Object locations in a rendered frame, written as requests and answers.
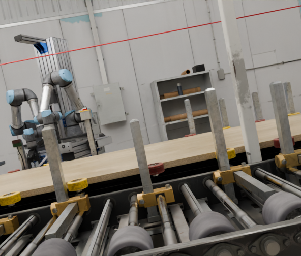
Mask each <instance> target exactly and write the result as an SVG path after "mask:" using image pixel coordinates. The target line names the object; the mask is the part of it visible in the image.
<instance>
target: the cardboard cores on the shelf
mask: <svg viewBox="0 0 301 256"><path fill-rule="evenodd" d="M182 91H183V95H185V94H190V93H195V92H200V91H201V88H200V87H195V88H190V89H185V90H182ZM176 96H179V94H178V91H175V92H170V93H165V94H163V95H160V96H159V97H160V99H166V98H171V97H176ZM205 114H208V110H207V109H203V110H198V111H193V112H192V115H193V117H196V116H201V115H205ZM186 118H187V113H183V114H178V115H173V116H168V117H164V122H170V121H176V120H181V119H186Z"/></svg>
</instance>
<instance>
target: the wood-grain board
mask: <svg viewBox="0 0 301 256"><path fill-rule="evenodd" d="M288 119H289V125H290V130H291V136H293V137H294V141H295V142H296V141H301V114H295V115H290V116H288ZM256 129H257V135H258V140H259V146H260V149H262V148H267V147H272V146H274V142H273V139H274V138H278V131H277V125H276V120H275V119H271V120H266V121H261V122H256ZM223 133H224V138H225V144H226V148H234V149H235V154H238V153H243V152H246V151H245V146H244V140H243V135H242V129H241V126H236V127H231V128H228V129H223ZM144 149H145V154H146V159H147V164H152V163H158V162H162V163H163V165H164V168H165V169H166V168H171V167H176V166H181V165H185V164H190V163H195V162H200V161H205V160H208V159H213V158H216V154H215V145H214V140H213V135H212V132H208V133H203V134H198V135H193V136H188V137H183V138H178V139H174V140H169V141H164V142H159V143H154V144H149V145H144ZM61 165H62V169H63V174H64V178H65V183H66V187H67V189H68V185H67V183H68V182H69V181H71V180H74V179H78V178H87V182H88V184H92V183H97V182H102V181H107V180H112V179H117V178H122V177H127V176H132V175H137V174H140V172H139V167H138V162H137V157H136V152H135V147H134V148H129V149H124V150H119V151H114V152H109V153H105V154H99V155H94V156H89V157H84V158H80V159H75V160H71V161H66V162H61ZM49 169H50V167H49V165H46V166H41V167H37V168H32V169H27V170H22V171H17V172H12V173H7V174H2V175H0V196H2V195H4V194H7V193H11V192H14V191H19V192H20V195H21V198H26V197H30V196H35V195H40V194H45V193H50V192H53V191H55V190H54V186H53V181H52V177H51V172H50V170H49Z"/></svg>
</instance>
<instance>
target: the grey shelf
mask: <svg viewBox="0 0 301 256"><path fill-rule="evenodd" d="M178 83H180V84H181V86H182V90H185V89H190V88H195V87H200V88H201V91H200V92H195V93H190V94H185V95H180V96H176V97H171V98H166V99H160V97H159V96H160V95H163V94H165V93H170V92H175V91H178V89H177V84H178ZM150 86H151V90H152V95H153V100H154V105H155V110H156V115H157V120H158V125H159V130H160V135H161V140H162V142H164V141H169V140H174V139H178V138H183V137H185V135H188V134H190V128H189V123H188V119H187V118H186V119H181V120H176V121H170V122H164V117H168V116H173V115H178V114H183V113H186V108H185V102H184V100H186V99H189V100H190V105H191V110H192V112H193V111H198V110H203V109H206V108H207V105H206V103H205V102H206V100H205V98H204V97H205V95H204V92H205V90H206V89H208V88H214V83H213V78H212V72H211V70H207V71H202V72H196V73H191V74H185V75H180V76H175V77H170V78H165V79H159V80H154V81H153V82H152V83H151V84H150ZM202 86H203V87H202ZM208 118H209V115H208V114H205V115H201V116H196V117H193V120H194V125H195V131H196V134H202V133H208V132H211V131H212V129H211V127H210V124H209V123H210V121H209V119H208ZM210 129H211V130H210Z"/></svg>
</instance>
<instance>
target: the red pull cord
mask: <svg viewBox="0 0 301 256"><path fill-rule="evenodd" d="M296 7H301V5H300V6H295V7H290V8H284V9H279V10H274V11H269V12H264V13H259V14H254V15H249V16H255V15H260V14H265V13H270V12H275V11H280V10H286V9H291V8H296ZM249 16H244V17H249ZM244 17H238V18H237V19H239V18H244ZM218 22H221V21H218ZM218 22H212V23H207V24H202V25H197V26H192V27H186V28H181V29H176V30H171V31H166V32H163V33H168V32H172V31H177V30H182V29H187V28H193V27H198V26H203V25H208V24H213V23H218ZM163 33H157V34H152V35H147V36H142V37H137V38H143V37H148V36H153V35H158V34H163ZM137 38H131V39H126V40H121V41H116V42H111V43H106V44H101V45H96V46H90V47H85V48H80V49H75V50H70V51H65V52H60V53H55V54H61V53H66V52H71V51H76V50H81V49H86V48H92V47H97V46H102V45H107V44H112V43H117V42H122V41H127V40H132V39H137ZM55 54H49V55H44V56H39V57H34V58H29V59H35V58H40V57H45V56H50V55H55ZM29 59H23V60H18V61H13V62H8V63H3V64H0V65H6V64H9V63H14V62H19V61H24V60H29Z"/></svg>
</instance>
